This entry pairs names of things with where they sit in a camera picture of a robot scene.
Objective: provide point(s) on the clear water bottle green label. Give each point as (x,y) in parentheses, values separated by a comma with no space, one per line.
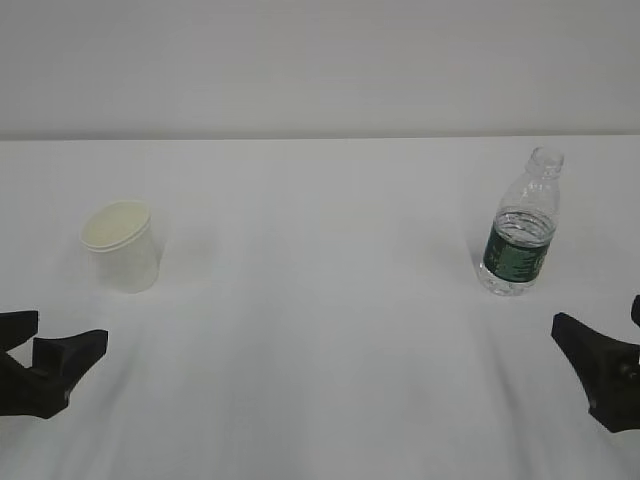
(523,226)

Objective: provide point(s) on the white paper cup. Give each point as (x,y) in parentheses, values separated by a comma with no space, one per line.
(121,247)

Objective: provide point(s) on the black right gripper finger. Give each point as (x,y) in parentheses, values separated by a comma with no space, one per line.
(635,310)
(608,370)

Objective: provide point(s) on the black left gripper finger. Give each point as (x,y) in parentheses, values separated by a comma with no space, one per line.
(16,328)
(43,390)

